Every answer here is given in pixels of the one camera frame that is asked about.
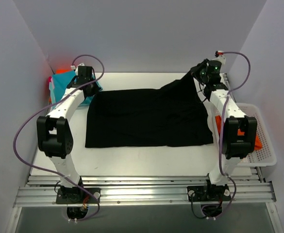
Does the black t-shirt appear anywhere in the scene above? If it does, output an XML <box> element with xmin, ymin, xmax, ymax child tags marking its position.
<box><xmin>85</xmin><ymin>72</ymin><xmax>213</xmax><ymax>148</ymax></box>

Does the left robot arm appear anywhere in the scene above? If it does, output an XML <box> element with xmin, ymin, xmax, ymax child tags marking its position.
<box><xmin>36</xmin><ymin>64</ymin><xmax>100</xmax><ymax>203</ymax></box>

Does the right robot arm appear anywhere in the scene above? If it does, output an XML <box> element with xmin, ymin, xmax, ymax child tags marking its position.
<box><xmin>190</xmin><ymin>52</ymin><xmax>257</xmax><ymax>200</ymax></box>

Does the folded teal t-shirt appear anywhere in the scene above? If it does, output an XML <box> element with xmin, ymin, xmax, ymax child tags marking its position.
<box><xmin>51</xmin><ymin>70</ymin><xmax>103</xmax><ymax>107</ymax></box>

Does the folded orange t-shirt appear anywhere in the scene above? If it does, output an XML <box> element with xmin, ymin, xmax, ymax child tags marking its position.
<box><xmin>55</xmin><ymin>69</ymin><xmax>71</xmax><ymax>74</ymax></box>

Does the folded pink t-shirt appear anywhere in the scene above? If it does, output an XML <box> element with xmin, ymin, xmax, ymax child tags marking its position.
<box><xmin>48</xmin><ymin>76</ymin><xmax>54</xmax><ymax>93</ymax></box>

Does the orange t-shirt in basket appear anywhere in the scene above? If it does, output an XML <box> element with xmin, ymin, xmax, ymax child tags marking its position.
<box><xmin>215</xmin><ymin>115</ymin><xmax>263</xmax><ymax>150</ymax></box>

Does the white plastic basket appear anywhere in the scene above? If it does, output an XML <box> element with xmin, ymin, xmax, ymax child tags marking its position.
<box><xmin>206</xmin><ymin>103</ymin><xmax>277</xmax><ymax>167</ymax></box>

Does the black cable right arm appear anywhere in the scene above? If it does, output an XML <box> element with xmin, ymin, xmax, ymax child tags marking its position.
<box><xmin>195</xmin><ymin>80</ymin><xmax>211</xmax><ymax>102</ymax></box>

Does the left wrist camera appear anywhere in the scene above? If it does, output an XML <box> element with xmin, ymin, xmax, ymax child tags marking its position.
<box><xmin>70</xmin><ymin>63</ymin><xmax>85</xmax><ymax>71</ymax></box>

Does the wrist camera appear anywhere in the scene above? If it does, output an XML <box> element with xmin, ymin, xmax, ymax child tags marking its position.
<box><xmin>70</xmin><ymin>63</ymin><xmax>85</xmax><ymax>71</ymax></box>
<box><xmin>214</xmin><ymin>50</ymin><xmax>226</xmax><ymax>66</ymax></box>

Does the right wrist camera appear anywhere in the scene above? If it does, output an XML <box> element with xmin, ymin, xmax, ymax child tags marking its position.
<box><xmin>214</xmin><ymin>50</ymin><xmax>226</xmax><ymax>66</ymax></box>

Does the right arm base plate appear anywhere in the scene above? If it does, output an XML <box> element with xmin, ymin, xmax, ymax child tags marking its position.
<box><xmin>186</xmin><ymin>185</ymin><xmax>231</xmax><ymax>202</ymax></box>

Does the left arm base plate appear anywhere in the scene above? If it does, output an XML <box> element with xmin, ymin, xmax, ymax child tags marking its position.
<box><xmin>55</xmin><ymin>187</ymin><xmax>101</xmax><ymax>204</ymax></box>

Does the aluminium rail frame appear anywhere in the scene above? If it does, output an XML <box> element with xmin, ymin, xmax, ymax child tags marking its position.
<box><xmin>14</xmin><ymin>174</ymin><xmax>276</xmax><ymax>207</ymax></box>

